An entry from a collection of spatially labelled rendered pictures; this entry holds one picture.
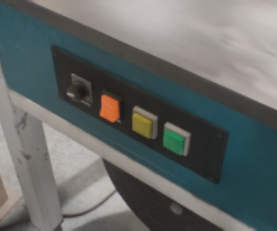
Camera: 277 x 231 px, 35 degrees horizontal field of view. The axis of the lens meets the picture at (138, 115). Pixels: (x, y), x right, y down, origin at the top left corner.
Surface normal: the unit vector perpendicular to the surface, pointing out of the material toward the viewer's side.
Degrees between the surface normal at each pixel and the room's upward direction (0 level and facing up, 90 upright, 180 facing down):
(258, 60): 0
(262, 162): 90
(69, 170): 0
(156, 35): 0
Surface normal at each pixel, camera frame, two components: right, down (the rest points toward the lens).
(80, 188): 0.00, -0.71
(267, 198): -0.59, 0.57
